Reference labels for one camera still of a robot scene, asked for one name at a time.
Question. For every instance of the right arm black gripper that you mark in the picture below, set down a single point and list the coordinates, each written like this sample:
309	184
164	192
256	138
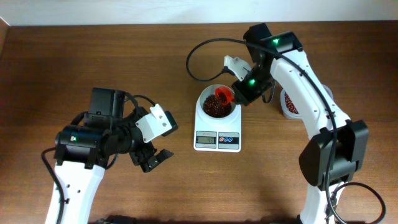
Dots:
245	97

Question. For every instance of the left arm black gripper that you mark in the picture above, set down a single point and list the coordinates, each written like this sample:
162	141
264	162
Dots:
145	152

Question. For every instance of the red plastic measuring scoop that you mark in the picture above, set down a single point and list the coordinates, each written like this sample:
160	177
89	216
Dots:
235	96

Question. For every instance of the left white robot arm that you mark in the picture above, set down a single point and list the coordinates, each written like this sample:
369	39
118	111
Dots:
114	124

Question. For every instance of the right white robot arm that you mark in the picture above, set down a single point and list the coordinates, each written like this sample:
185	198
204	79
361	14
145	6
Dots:
336	146

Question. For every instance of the white digital kitchen scale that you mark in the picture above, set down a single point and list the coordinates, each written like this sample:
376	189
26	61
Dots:
217	134

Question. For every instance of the red beans in container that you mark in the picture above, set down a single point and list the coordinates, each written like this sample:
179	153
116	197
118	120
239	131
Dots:
290	106

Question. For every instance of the clear plastic bean container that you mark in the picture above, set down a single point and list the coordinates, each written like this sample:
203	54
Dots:
285	111

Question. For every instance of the white round bowl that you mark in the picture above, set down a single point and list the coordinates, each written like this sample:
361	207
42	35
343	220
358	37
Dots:
210	90

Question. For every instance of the red beans in bowl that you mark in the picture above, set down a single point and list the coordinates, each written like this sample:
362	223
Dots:
216	106

